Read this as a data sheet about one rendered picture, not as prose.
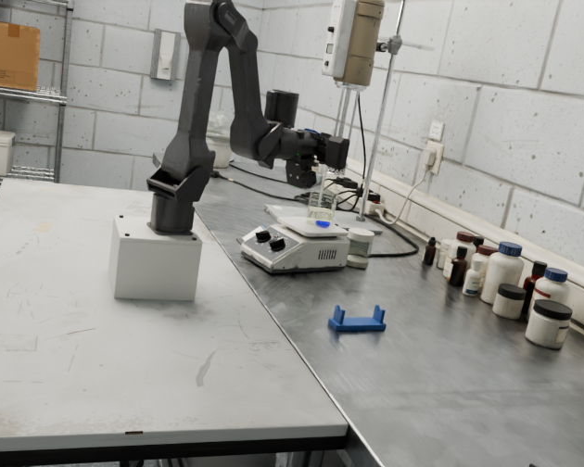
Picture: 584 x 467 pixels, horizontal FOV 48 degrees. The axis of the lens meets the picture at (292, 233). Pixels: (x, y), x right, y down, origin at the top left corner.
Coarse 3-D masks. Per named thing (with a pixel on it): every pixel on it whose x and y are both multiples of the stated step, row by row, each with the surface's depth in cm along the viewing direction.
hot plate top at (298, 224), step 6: (282, 222) 141; (288, 222) 140; (294, 222) 141; (300, 222) 142; (306, 222) 143; (294, 228) 138; (300, 228) 137; (306, 228) 138; (312, 228) 139; (318, 228) 140; (324, 228) 141; (330, 228) 142; (336, 228) 143; (306, 234) 135; (312, 234) 135; (318, 234) 136; (324, 234) 137; (330, 234) 138; (336, 234) 139; (342, 234) 140; (348, 234) 141
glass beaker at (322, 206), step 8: (312, 192) 140; (320, 192) 138; (328, 192) 138; (336, 192) 142; (312, 200) 140; (320, 200) 139; (328, 200) 139; (336, 200) 141; (312, 208) 140; (320, 208) 139; (328, 208) 140; (312, 216) 140; (320, 216) 140; (328, 216) 140; (312, 224) 141; (320, 224) 140; (328, 224) 141
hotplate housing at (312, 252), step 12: (276, 228) 142; (288, 228) 142; (300, 240) 135; (312, 240) 136; (324, 240) 138; (336, 240) 140; (348, 240) 141; (252, 252) 137; (288, 252) 133; (300, 252) 134; (312, 252) 136; (324, 252) 138; (336, 252) 140; (348, 252) 142; (264, 264) 133; (276, 264) 132; (288, 264) 133; (300, 264) 135; (312, 264) 137; (324, 264) 139; (336, 264) 141
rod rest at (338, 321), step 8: (336, 312) 111; (344, 312) 109; (376, 312) 114; (384, 312) 113; (328, 320) 112; (336, 320) 110; (344, 320) 112; (352, 320) 113; (360, 320) 113; (368, 320) 114; (376, 320) 114; (336, 328) 109; (344, 328) 110; (352, 328) 110; (360, 328) 111; (368, 328) 112; (376, 328) 113; (384, 328) 113
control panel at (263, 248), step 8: (272, 232) 141; (280, 232) 140; (248, 240) 141; (256, 240) 140; (288, 240) 136; (256, 248) 137; (264, 248) 136; (288, 248) 134; (264, 256) 134; (272, 256) 133
